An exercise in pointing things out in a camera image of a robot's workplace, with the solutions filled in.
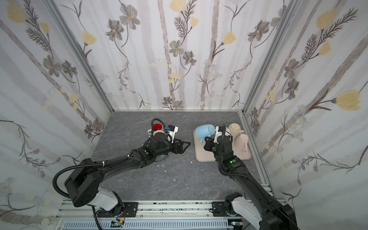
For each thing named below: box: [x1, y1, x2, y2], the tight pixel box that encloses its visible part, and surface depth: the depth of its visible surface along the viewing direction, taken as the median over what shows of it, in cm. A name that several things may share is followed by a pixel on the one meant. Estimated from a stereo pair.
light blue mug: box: [195, 124, 216, 144], surface depth 81 cm
